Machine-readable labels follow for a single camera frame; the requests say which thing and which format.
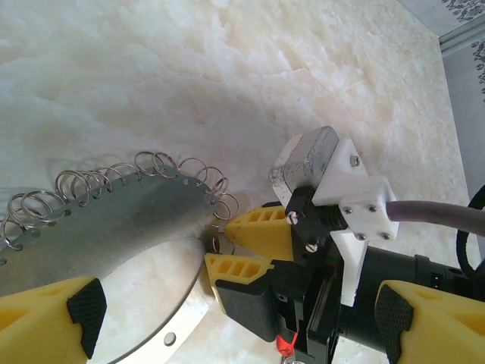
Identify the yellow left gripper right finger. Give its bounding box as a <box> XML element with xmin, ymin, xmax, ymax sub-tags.
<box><xmin>374</xmin><ymin>281</ymin><xmax>485</xmax><ymax>364</ymax></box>

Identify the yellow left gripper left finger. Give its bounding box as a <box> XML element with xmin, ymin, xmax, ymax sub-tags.
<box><xmin>0</xmin><ymin>276</ymin><xmax>108</xmax><ymax>364</ymax></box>

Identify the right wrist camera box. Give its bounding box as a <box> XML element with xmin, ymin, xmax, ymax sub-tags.
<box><xmin>268</xmin><ymin>126</ymin><xmax>340</xmax><ymax>202</ymax></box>

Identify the right aluminium side rail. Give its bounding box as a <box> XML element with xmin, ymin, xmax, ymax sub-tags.
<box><xmin>438</xmin><ymin>14</ymin><xmax>485</xmax><ymax>55</ymax></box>

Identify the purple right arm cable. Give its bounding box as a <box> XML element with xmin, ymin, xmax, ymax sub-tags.
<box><xmin>385</xmin><ymin>199</ymin><xmax>485</xmax><ymax>229</ymax></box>

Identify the small silver split ring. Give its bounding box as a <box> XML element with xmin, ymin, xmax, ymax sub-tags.
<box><xmin>209</xmin><ymin>234</ymin><xmax>235</xmax><ymax>256</ymax></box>

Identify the silver oval keyring holder plate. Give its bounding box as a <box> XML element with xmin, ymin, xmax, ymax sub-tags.
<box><xmin>0</xmin><ymin>150</ymin><xmax>241</xmax><ymax>364</ymax></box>

